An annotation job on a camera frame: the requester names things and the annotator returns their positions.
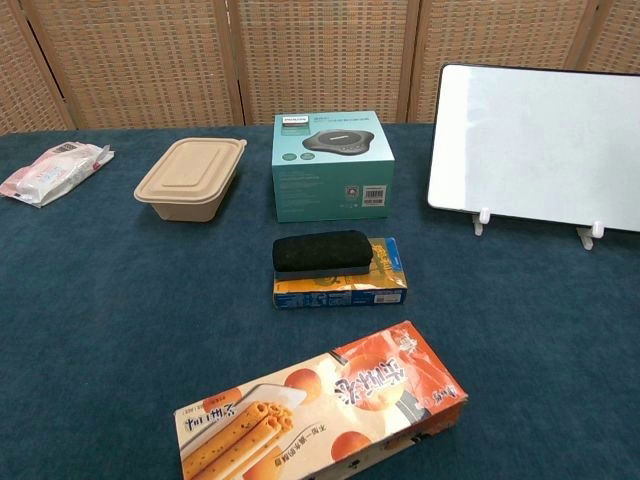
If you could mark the small blue orange snack box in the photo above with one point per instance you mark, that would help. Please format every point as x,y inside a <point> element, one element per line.
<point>350,298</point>

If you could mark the pink wet wipes pack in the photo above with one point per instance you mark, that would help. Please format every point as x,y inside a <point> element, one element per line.
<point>50,172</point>

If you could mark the black felt whiteboard eraser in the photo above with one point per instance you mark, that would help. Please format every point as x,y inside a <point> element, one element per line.
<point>320,252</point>

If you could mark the white magnetic whiteboard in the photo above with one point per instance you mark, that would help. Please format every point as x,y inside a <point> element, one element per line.
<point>530,145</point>

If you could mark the dark teal table cloth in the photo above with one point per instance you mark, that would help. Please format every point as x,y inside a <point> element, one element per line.
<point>100,300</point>

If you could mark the teal speakerphone retail box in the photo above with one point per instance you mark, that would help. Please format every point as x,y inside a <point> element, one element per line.
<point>310,190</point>

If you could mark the beige lidded pulp food container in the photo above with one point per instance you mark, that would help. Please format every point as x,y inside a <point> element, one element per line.
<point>185,170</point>

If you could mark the orange egg roll box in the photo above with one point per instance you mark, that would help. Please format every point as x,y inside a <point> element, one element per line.
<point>320,410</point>

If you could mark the woven rattan folding screen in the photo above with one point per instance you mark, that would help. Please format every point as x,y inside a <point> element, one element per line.
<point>150,60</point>

